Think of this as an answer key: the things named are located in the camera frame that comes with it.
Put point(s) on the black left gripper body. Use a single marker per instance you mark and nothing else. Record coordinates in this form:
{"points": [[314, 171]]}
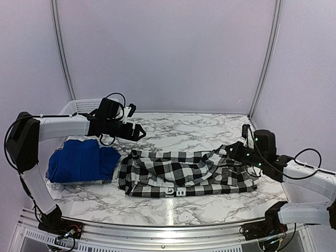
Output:
{"points": [[111, 129]]}

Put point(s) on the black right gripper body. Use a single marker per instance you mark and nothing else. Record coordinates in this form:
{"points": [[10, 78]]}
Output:
{"points": [[254, 159]]}

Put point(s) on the black white checkered cloth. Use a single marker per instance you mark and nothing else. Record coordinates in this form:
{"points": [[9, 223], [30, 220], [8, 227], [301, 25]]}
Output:
{"points": [[181, 174]]}

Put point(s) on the blue pleated skirt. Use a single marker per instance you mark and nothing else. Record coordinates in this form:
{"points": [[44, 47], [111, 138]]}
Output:
{"points": [[81, 162]]}

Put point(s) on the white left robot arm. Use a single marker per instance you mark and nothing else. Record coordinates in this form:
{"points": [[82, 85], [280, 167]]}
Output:
{"points": [[21, 145]]}

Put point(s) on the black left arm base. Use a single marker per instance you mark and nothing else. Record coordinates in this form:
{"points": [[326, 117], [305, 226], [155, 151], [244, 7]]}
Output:
{"points": [[54, 223]]}

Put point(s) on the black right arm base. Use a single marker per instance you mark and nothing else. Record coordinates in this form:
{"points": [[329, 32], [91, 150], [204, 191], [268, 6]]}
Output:
{"points": [[265, 228]]}

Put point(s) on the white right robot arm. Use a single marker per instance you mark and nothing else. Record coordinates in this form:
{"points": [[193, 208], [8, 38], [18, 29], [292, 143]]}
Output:
{"points": [[283, 169]]}

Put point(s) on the white plastic laundry basket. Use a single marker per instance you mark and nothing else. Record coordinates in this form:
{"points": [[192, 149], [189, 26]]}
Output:
{"points": [[80, 106]]}

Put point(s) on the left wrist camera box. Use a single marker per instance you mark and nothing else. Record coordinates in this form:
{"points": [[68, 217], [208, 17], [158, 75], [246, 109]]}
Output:
{"points": [[114, 111]]}

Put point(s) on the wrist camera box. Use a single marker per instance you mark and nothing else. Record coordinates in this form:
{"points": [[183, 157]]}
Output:
{"points": [[114, 111], [260, 140]]}

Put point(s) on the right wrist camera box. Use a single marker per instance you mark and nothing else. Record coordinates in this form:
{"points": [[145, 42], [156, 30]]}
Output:
{"points": [[260, 140]]}

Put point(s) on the left aluminium wall post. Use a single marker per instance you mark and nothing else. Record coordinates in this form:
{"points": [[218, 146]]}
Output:
{"points": [[61, 49]]}

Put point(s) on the aluminium wall post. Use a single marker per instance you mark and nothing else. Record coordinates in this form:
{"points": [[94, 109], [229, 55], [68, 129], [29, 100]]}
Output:
{"points": [[61, 49], [268, 57]]}

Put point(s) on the right aluminium wall post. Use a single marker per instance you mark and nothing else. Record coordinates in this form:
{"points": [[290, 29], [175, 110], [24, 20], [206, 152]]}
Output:
{"points": [[268, 57]]}

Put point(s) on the aluminium front frame rail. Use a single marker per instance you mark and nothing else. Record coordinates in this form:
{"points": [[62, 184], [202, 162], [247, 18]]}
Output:
{"points": [[113, 237]]}

